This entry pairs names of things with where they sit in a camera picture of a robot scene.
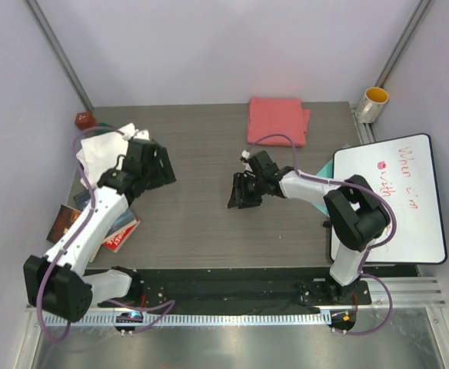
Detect brown orange book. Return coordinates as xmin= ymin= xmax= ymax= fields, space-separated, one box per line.
xmin=45 ymin=204 xmax=98 ymax=264

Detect green t shirt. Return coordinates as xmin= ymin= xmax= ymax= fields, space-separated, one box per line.
xmin=94 ymin=122 xmax=114 ymax=135

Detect aluminium rail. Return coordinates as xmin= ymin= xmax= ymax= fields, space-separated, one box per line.
xmin=26 ymin=276 xmax=448 ymax=311

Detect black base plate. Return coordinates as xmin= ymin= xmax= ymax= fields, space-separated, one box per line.
xmin=81 ymin=268 xmax=420 ymax=314

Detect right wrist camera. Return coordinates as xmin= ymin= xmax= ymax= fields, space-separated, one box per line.
xmin=241 ymin=150 xmax=279 ymax=178

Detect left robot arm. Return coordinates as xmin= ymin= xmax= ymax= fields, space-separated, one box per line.
xmin=23 ymin=138 xmax=176 ymax=323

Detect red white book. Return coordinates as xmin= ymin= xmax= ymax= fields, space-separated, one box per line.
xmin=103 ymin=219 xmax=141 ymax=253

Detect yellow white mug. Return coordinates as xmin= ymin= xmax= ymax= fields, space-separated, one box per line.
xmin=355 ymin=87 xmax=389 ymax=124

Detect red cube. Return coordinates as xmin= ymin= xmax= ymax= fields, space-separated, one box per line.
xmin=75 ymin=111 xmax=96 ymax=131

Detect folded pink t shirt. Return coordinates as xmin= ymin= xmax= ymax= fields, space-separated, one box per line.
xmin=247 ymin=97 xmax=311 ymax=148

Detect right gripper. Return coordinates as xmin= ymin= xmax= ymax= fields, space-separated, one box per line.
xmin=228 ymin=172 xmax=266 ymax=209

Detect white t shirt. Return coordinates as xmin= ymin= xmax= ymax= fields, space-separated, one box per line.
xmin=75 ymin=123 xmax=137 ymax=188

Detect teal board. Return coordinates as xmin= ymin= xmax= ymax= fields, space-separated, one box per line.
xmin=314 ymin=159 xmax=333 ymax=218

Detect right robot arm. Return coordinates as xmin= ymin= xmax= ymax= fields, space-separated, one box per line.
xmin=228 ymin=167 xmax=397 ymax=304

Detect blue book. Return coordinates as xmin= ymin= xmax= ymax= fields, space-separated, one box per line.
xmin=74 ymin=190 xmax=138 ymax=237

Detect white whiteboard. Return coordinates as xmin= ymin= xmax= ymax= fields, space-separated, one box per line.
xmin=333 ymin=134 xmax=447 ymax=264

